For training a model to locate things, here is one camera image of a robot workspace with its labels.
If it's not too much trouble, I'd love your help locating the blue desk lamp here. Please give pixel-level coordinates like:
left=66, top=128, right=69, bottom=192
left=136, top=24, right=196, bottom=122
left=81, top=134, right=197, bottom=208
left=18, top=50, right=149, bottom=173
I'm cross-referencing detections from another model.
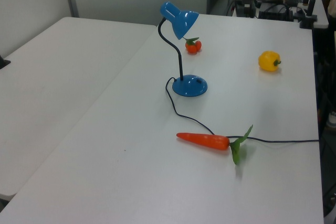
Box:
left=157, top=1, right=209, bottom=98

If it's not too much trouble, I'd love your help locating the orange toy tangerine cluster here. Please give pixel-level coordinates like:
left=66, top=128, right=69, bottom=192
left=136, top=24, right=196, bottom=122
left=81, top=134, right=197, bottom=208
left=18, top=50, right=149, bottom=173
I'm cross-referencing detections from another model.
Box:
left=183, top=37, right=202, bottom=55

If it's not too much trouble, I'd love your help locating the orange toy carrot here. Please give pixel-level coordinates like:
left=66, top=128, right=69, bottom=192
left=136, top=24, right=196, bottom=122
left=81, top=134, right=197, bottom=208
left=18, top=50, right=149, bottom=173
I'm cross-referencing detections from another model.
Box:
left=175, top=124, right=255, bottom=166

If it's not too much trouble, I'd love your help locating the yellow toy bell pepper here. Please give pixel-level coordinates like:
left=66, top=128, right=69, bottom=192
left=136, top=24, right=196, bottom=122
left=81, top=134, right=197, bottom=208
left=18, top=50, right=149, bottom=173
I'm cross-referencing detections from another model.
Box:
left=257, top=50, right=282, bottom=72

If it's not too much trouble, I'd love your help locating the white shoe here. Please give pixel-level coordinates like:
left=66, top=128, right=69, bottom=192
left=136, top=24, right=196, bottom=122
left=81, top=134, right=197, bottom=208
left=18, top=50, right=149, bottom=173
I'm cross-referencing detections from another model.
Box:
left=327, top=110, right=336, bottom=128

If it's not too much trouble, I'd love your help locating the black lamp power cable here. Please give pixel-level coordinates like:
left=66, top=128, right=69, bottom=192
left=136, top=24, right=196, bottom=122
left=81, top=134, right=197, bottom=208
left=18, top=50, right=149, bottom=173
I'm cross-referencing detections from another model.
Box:
left=164, top=77, right=320, bottom=145

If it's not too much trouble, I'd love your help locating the black box with cables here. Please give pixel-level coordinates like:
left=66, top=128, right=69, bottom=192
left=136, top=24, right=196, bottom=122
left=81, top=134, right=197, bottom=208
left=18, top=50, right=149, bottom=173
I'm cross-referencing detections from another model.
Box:
left=258, top=3, right=293, bottom=21

